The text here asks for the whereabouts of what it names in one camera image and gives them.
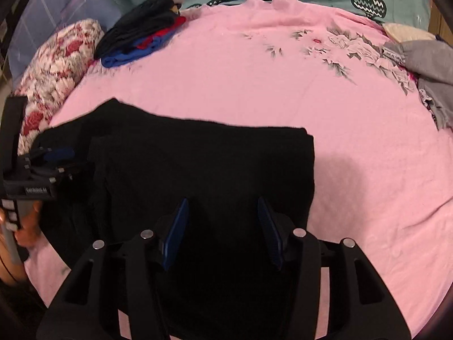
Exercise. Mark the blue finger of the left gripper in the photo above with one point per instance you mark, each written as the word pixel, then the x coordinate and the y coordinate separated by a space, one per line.
pixel 59 154

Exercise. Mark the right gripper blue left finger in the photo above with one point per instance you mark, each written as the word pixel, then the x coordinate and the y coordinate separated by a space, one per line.
pixel 174 234

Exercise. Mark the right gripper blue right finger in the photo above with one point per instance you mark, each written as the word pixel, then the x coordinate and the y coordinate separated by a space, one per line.
pixel 271 226

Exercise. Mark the black pants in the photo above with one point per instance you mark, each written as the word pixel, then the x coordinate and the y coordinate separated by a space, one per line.
pixel 216 198

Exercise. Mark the person's left hand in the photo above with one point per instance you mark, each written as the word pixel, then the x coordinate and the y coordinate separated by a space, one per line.
pixel 29 234

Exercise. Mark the red floral pillow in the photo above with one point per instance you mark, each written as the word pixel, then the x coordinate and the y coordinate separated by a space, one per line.
pixel 53 73

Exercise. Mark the pink floral bed sheet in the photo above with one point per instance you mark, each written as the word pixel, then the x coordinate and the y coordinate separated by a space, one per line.
pixel 376 249

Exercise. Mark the folded blue garment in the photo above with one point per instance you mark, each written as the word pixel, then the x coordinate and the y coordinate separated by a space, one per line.
pixel 138 50

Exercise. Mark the blue plaid pillow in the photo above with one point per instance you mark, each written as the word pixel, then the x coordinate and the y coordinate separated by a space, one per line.
pixel 42 18

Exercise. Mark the folded dark navy garment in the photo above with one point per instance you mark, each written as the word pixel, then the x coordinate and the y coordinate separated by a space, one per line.
pixel 142 21

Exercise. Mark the folded red garment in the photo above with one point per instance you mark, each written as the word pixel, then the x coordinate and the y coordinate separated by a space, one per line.
pixel 163 31

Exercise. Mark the grey garment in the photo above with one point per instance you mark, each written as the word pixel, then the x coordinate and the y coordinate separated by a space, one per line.
pixel 431 62

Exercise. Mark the cream pillow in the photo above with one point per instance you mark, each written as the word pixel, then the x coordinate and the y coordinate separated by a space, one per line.
pixel 401 33

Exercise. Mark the wooden headboard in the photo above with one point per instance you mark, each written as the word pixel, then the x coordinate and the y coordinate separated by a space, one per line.
pixel 438 25

